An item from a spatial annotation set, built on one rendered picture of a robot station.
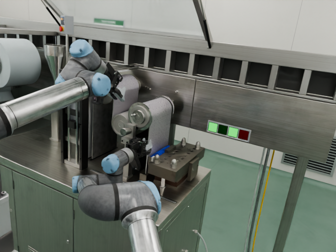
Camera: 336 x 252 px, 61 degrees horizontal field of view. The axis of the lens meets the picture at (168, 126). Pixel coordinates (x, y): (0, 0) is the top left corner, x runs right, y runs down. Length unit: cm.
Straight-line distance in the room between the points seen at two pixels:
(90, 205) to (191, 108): 97
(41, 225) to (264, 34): 321
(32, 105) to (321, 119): 127
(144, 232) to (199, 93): 100
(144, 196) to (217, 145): 342
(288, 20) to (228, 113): 242
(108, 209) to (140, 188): 12
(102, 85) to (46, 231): 116
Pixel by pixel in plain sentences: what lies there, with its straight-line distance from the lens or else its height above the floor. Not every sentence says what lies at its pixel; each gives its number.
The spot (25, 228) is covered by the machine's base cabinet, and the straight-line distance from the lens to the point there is 208.
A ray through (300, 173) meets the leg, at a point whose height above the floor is 99.
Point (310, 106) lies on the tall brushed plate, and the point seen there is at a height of 141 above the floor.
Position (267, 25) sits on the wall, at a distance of 393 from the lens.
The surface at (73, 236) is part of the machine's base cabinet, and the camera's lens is 175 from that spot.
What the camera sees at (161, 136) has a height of 111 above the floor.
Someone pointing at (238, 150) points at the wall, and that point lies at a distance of 422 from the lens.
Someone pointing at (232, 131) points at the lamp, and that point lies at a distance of 164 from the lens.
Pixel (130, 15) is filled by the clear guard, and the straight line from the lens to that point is 179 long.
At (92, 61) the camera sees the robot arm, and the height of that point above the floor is 155.
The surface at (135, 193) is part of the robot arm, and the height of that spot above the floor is 120.
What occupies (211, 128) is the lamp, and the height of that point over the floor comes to 118.
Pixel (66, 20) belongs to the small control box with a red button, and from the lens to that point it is 177.
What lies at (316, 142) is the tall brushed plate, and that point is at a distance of 160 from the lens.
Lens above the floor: 169
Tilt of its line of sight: 18 degrees down
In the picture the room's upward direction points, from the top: 6 degrees clockwise
